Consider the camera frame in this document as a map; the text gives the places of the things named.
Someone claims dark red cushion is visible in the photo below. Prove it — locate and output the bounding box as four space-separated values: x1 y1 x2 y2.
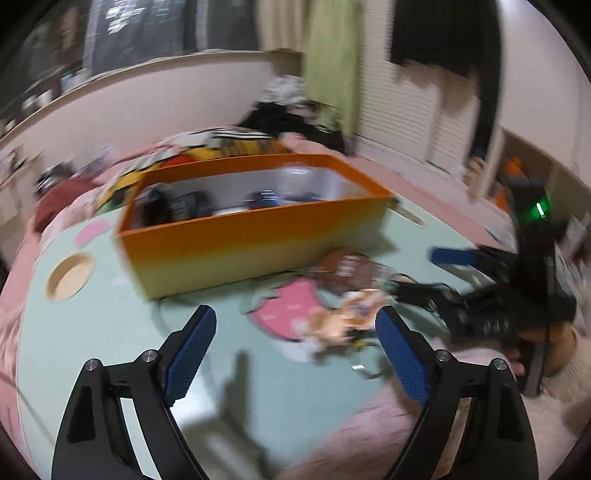
33 177 98 234

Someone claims orange cardboard box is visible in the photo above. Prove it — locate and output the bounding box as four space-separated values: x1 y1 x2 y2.
116 154 396 299

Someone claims pink patterned trouser leg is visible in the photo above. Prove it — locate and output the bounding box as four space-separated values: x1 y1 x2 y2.
276 340 583 480

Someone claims pink blanket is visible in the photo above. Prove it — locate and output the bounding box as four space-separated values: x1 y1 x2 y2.
0 133 195 324

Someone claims blue tin box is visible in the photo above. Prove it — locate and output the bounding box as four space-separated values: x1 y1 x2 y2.
242 189 294 210

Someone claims black fuzzy slipper toy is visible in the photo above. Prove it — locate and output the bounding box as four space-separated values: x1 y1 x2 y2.
135 183 214 227

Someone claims black clothes pile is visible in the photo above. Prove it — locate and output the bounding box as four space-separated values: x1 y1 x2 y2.
238 102 346 154

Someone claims cartoon printed pillow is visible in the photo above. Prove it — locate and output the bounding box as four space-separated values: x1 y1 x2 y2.
94 127 290 214

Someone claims green hanging cloth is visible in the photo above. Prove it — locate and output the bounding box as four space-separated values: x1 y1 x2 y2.
303 0 363 137

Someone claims duck figurine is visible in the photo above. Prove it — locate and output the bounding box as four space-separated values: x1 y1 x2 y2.
301 289 391 352

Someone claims brown card pack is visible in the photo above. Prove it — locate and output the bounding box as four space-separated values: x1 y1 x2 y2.
311 249 394 295

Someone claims person right hand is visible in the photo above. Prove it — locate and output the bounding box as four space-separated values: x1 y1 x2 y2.
501 323 577 377

